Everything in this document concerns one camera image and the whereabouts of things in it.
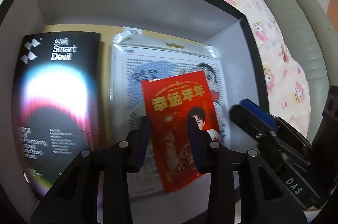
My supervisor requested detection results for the red envelope with man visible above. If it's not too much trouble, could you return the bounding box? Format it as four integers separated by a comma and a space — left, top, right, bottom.
142, 71, 221, 193

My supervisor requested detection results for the clear bag printed sheet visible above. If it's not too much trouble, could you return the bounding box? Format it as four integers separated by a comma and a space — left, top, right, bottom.
108, 26, 230, 200

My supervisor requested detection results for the black Smart Devil package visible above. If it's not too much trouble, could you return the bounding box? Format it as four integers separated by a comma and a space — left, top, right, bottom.
11, 31, 101, 198

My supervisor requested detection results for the grey green sofa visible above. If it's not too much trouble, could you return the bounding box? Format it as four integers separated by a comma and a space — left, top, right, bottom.
263, 0, 337, 141

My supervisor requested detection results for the black cardboard box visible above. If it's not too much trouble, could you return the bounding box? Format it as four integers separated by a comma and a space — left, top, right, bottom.
0, 0, 270, 224

